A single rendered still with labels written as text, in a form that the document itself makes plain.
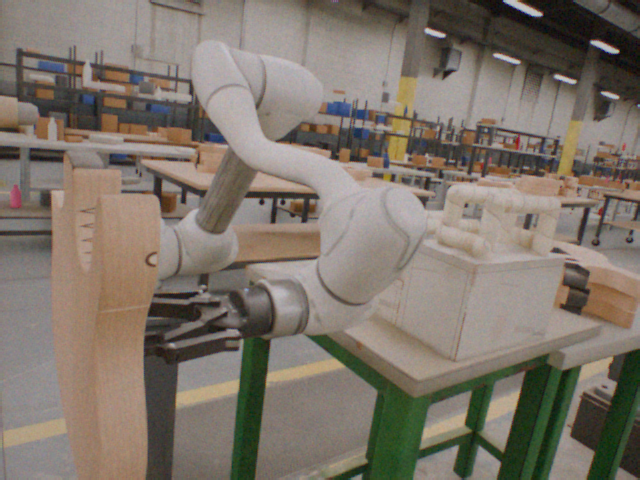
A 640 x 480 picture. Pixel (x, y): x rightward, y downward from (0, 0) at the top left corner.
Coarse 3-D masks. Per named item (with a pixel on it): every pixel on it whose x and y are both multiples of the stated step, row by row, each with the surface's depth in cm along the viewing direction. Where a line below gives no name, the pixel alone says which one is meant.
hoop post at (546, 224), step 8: (544, 216) 85; (552, 216) 84; (544, 224) 85; (552, 224) 85; (536, 232) 86; (544, 232) 85; (552, 232) 85; (536, 240) 86; (544, 240) 85; (536, 248) 86; (544, 248) 86; (544, 256) 86
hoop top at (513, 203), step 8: (488, 200) 75; (496, 200) 74; (504, 200) 75; (512, 200) 76; (520, 200) 77; (528, 200) 79; (536, 200) 80; (544, 200) 81; (552, 200) 83; (504, 208) 75; (512, 208) 76; (520, 208) 78; (528, 208) 79; (536, 208) 80; (544, 208) 81; (552, 208) 83
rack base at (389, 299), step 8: (400, 280) 88; (392, 288) 89; (400, 288) 88; (384, 296) 91; (392, 296) 89; (400, 296) 88; (384, 304) 91; (392, 304) 89; (376, 312) 93; (384, 312) 91; (392, 312) 90; (392, 320) 90
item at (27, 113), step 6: (18, 102) 49; (18, 108) 49; (24, 108) 49; (30, 108) 50; (36, 108) 50; (18, 114) 49; (24, 114) 49; (30, 114) 49; (36, 114) 50; (18, 120) 49; (24, 120) 49; (30, 120) 50; (36, 120) 50
